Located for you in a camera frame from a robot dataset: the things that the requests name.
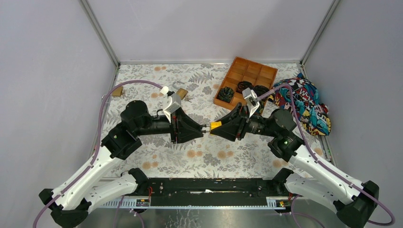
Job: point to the rolled dark tie middle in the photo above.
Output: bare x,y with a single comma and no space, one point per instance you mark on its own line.
242,85

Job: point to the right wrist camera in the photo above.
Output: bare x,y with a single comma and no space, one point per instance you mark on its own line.
252,101

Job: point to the rolled dark tie right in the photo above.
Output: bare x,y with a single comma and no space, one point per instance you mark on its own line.
260,90

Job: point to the floral table mat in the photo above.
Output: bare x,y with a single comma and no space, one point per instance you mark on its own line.
206,157

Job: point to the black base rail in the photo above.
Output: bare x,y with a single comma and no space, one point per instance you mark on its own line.
213,193

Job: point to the rolled dark tie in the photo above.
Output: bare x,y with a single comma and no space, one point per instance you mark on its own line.
260,109
225,94
260,90
242,85

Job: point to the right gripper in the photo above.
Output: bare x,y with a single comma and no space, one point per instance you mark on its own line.
229,130

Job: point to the brass padlock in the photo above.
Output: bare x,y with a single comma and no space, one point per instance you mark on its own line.
178,85
118,92

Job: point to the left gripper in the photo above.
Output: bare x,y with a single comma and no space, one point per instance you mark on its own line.
175,127

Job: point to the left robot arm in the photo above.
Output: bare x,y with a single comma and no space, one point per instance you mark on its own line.
75,199

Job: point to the rolled dark tie front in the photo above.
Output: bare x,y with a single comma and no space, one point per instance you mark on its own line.
260,109

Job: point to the colourful patterned cloth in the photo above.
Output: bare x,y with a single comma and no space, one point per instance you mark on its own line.
312,114

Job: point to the orange wooden compartment tray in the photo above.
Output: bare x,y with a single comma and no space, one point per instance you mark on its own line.
245,70

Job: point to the yellow padlock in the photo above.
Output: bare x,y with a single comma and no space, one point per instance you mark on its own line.
214,125

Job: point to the rolled dark tie left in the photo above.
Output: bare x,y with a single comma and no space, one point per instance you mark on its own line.
225,94

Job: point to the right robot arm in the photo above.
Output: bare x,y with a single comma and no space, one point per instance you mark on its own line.
352,200

